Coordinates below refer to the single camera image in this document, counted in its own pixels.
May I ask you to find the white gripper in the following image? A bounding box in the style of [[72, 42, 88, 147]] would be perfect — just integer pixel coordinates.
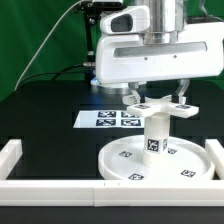
[[96, 5, 224, 104]]

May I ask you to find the white cross-shaped table base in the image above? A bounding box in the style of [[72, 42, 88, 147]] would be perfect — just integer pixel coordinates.
[[123, 95, 199, 118]]

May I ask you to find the white round table top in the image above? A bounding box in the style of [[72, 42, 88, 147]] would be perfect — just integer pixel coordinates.
[[98, 135, 215, 182]]

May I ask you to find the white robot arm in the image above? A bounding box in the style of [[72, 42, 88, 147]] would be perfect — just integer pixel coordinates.
[[95, 0, 224, 103]]

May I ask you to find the white sheet with markers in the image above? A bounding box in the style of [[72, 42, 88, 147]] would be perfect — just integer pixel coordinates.
[[73, 110, 144, 128]]

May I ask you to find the white U-shaped fence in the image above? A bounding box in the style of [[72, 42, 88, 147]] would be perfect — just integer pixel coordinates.
[[0, 139, 224, 207]]

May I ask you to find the black cable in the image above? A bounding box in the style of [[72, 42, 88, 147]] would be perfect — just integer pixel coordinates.
[[19, 63, 96, 88]]

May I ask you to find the white cable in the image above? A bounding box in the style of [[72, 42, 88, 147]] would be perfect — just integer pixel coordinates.
[[13, 0, 84, 92]]

